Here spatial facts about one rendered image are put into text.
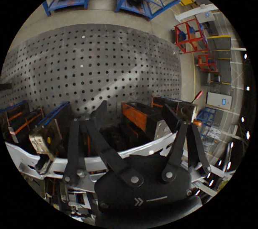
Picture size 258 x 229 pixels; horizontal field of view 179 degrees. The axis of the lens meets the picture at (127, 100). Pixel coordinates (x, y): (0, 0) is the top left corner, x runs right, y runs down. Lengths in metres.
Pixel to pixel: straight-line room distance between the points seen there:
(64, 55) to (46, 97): 0.27
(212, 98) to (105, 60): 6.39
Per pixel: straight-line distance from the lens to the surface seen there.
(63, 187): 0.53
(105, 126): 0.56
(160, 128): 0.30
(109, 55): 0.54
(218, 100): 6.46
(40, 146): 0.25
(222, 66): 7.34
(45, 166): 0.25
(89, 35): 0.60
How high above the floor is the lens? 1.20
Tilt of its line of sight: 63 degrees down
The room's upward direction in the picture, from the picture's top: 113 degrees clockwise
